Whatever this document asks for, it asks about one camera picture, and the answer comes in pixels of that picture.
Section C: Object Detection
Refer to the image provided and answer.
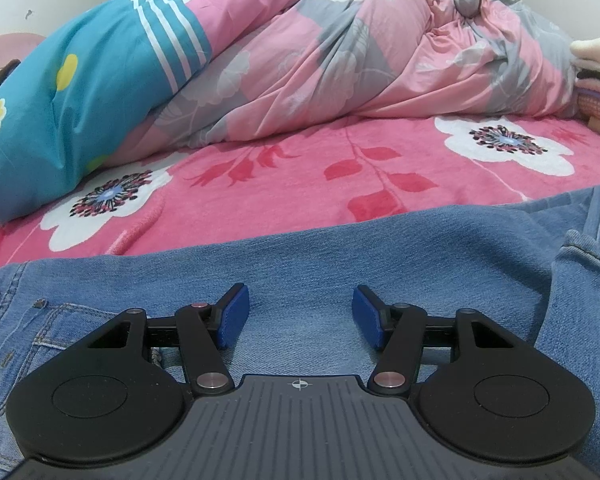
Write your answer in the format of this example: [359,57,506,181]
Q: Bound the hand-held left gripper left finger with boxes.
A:
[87,282,251,396]

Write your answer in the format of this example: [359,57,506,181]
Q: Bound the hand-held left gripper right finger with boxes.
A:
[352,284,516,396]

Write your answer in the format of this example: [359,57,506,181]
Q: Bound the blue denim jeans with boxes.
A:
[0,185,600,480]

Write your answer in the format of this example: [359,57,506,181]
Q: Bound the stack of pale folded clothes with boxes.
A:
[570,37,600,133]

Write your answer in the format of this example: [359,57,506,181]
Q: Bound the pink floral blanket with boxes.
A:
[0,112,600,278]

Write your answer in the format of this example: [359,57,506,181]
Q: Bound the pink grey floral duvet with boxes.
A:
[130,0,581,151]

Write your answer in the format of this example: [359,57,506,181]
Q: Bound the teal blue garment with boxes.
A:
[0,0,331,223]

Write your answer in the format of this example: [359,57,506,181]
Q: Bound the brown fuzzy cloth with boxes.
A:
[0,59,22,91]

